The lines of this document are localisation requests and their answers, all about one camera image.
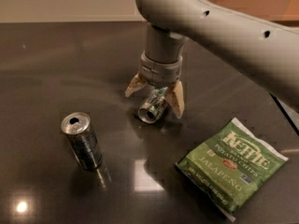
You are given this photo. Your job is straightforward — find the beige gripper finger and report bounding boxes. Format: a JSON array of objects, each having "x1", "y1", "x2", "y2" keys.
[
  {"x1": 165, "y1": 80, "x2": 185, "y2": 119},
  {"x1": 124, "y1": 73, "x2": 147, "y2": 97}
]

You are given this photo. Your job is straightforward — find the green white 7up can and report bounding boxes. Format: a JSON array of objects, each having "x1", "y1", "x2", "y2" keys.
[{"x1": 138, "y1": 88, "x2": 167, "y2": 124}]

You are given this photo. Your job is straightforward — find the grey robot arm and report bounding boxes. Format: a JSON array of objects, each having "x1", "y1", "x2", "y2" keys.
[{"x1": 125, "y1": 0, "x2": 299, "y2": 118}]

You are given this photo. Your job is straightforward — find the tall dark silver can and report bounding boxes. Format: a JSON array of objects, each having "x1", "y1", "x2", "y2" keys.
[{"x1": 61, "y1": 112, "x2": 103, "y2": 170}]

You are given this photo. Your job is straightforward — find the green Kettle jalapeno chips bag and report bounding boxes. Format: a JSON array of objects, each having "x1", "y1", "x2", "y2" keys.
[{"x1": 176, "y1": 119, "x2": 288, "y2": 220}]

